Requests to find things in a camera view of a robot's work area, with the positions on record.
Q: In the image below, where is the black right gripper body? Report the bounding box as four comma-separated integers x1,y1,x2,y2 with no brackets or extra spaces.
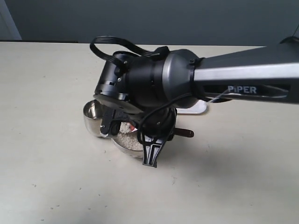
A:
130,107,177,142

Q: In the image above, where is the dark red wooden spoon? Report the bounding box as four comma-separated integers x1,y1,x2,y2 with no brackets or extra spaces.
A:
173,127,194,138

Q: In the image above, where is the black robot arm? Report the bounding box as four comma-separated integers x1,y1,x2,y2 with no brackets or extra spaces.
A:
94,42,299,167

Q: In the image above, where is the steel bowl of rice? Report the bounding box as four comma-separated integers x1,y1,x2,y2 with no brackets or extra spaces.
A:
112,122,143,159

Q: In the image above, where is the small steel cup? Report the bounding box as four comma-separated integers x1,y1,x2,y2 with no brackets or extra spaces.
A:
83,99,112,139

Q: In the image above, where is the white plastic tray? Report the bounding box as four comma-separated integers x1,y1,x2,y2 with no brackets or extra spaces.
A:
177,100,208,115

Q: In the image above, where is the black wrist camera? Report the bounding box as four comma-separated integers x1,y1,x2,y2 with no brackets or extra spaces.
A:
94,93,144,138

